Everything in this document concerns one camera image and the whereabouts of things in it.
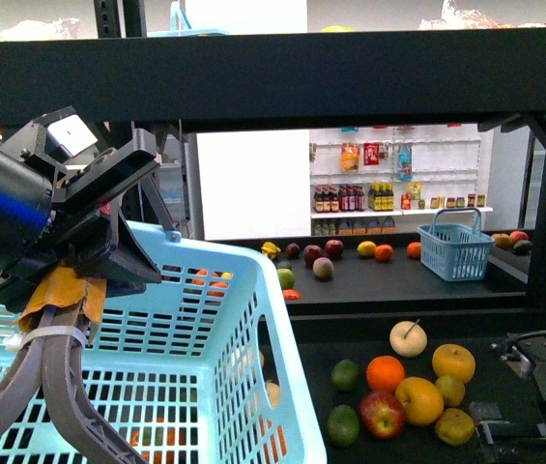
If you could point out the white sauce shelving unit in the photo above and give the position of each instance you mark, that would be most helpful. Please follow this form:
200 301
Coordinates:
385 179

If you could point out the yellow apple upper right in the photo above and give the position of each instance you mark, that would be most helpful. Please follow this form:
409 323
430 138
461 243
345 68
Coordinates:
455 361

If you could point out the yellow-green pear lower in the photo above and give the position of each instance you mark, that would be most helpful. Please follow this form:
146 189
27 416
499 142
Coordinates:
454 427

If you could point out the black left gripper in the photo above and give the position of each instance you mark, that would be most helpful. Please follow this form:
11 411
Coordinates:
51 216

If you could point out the yellow-green pear upper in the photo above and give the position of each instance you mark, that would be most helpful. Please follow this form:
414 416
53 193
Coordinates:
451 389

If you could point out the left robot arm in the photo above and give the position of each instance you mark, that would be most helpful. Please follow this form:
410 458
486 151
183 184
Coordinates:
63 288

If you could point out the orange fruit front tray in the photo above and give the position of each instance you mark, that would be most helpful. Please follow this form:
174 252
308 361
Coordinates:
385 373

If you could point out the red apple front tray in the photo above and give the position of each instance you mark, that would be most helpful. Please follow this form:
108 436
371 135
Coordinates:
382 414

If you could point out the black metal display shelf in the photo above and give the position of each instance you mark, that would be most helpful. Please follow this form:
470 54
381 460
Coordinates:
287 82

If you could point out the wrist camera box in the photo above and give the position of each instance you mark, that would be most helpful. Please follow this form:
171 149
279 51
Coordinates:
71 136

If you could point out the dark red apple back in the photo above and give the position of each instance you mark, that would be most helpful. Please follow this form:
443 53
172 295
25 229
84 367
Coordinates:
334 249

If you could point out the green lime upper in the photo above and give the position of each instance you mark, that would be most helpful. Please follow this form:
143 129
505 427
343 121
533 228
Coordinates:
344 376

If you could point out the yellow lemon back shelf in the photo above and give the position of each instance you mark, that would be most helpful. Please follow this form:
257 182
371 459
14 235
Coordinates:
366 249

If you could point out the peach fruit back shelf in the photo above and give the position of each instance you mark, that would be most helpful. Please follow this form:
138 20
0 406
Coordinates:
323 268

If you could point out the green lime lower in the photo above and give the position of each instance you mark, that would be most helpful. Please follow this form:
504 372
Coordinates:
343 426

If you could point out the orange beside back lemon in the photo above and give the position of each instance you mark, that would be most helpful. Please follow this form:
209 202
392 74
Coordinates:
383 253

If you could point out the light blue shopping basket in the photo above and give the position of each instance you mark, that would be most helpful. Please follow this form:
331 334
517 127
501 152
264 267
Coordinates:
201 367

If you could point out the green lime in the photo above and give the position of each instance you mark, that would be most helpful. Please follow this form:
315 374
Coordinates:
344 376
343 426

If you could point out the green apple back shelf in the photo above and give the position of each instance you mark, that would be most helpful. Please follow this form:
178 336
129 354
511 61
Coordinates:
286 278

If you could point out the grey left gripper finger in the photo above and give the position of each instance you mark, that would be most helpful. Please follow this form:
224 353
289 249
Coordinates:
67 401

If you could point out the yellow apple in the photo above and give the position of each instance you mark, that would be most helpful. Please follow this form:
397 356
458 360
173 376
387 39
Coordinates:
455 361
422 401

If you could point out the yellow-green pear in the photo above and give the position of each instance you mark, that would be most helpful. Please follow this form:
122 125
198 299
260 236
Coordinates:
451 389
454 427

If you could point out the white pear with stem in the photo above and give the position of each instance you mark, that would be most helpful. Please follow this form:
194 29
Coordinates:
408 339

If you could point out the yellow apple centre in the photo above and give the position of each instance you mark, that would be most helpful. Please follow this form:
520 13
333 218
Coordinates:
422 401

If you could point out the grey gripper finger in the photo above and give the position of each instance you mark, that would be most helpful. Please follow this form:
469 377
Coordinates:
20 383

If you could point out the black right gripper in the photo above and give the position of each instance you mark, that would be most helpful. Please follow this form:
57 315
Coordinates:
501 440

